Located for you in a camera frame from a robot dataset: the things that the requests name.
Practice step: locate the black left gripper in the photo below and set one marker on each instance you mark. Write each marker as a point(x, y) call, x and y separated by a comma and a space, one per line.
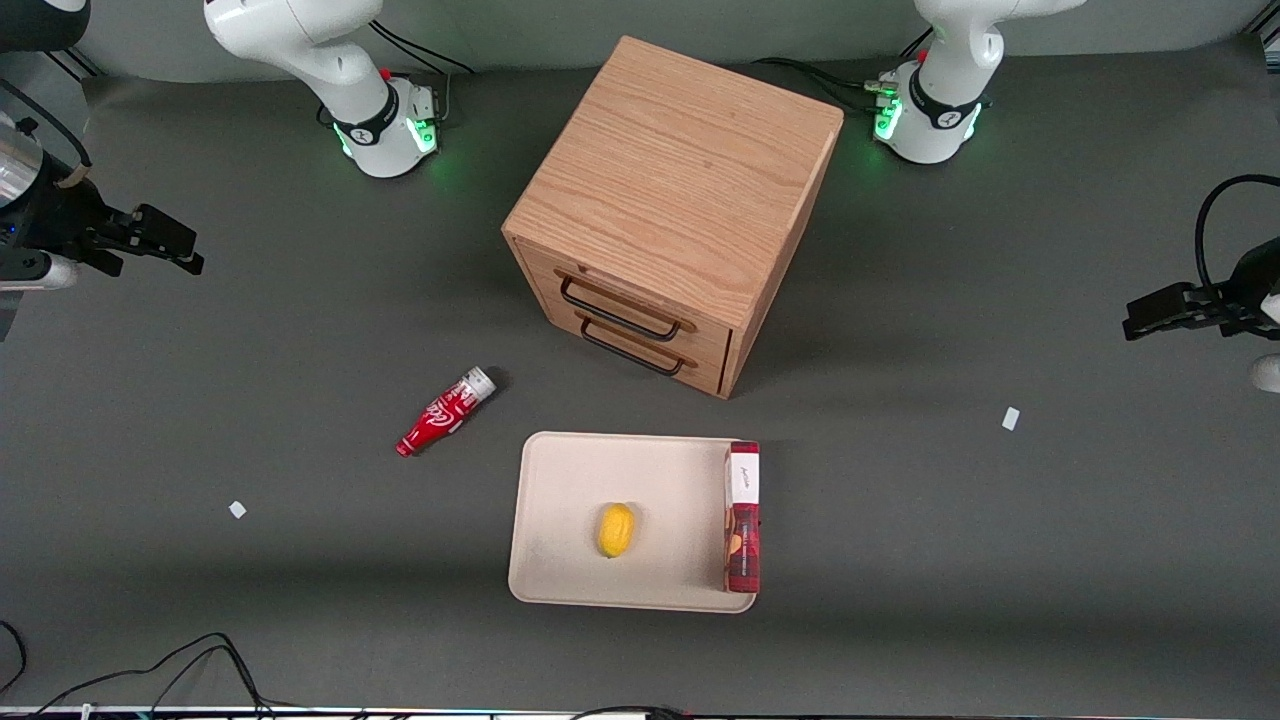
point(1243, 293)

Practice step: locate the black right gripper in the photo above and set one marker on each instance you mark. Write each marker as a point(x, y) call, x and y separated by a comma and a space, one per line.
point(62, 222)

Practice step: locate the red coke bottle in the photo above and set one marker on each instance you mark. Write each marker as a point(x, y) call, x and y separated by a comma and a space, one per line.
point(440, 415)

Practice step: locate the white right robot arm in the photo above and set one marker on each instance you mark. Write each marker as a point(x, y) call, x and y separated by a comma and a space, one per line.
point(300, 50)

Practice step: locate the beige plastic tray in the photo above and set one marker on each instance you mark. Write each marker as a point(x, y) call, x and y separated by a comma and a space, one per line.
point(570, 520)

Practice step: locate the wooden drawer front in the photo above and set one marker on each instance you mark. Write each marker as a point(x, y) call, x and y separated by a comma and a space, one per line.
point(707, 377)
point(705, 335)

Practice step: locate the red cookie box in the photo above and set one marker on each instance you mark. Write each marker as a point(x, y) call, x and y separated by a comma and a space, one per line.
point(743, 530)

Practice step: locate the wooden drawer cabinet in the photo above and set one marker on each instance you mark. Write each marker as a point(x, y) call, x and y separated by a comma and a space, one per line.
point(680, 170)

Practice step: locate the yellow lemon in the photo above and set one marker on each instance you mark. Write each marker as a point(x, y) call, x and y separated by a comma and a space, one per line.
point(616, 530)

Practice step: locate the black frame rail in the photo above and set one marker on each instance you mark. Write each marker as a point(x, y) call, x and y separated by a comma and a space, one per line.
point(1262, 38)
point(75, 65)

